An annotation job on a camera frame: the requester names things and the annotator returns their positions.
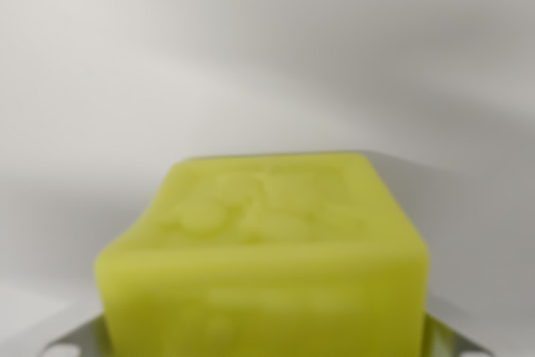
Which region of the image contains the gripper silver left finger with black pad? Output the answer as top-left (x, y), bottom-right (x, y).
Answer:
top-left (40, 314), bottom-right (111, 357)

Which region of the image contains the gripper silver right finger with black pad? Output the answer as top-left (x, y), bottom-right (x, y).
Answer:
top-left (425, 313), bottom-right (495, 357)

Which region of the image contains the yellow cube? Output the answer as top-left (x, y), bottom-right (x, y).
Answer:
top-left (92, 152), bottom-right (431, 357)

